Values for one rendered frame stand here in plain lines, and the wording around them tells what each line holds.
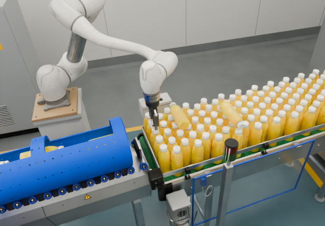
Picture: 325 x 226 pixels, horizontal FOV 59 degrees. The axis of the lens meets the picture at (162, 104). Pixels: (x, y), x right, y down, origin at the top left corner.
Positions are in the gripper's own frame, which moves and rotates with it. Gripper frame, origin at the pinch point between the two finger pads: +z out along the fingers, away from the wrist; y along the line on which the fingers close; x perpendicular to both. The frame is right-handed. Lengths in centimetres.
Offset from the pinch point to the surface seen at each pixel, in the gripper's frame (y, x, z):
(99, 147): 12.0, -32.0, -7.0
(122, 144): 12.8, -20.9, -6.0
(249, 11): -249, 223, 56
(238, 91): -14, 62, 2
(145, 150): -5.4, -5.8, 23.1
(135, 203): 11, -20, 50
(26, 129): -158, -110, 104
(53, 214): 16, -64, 29
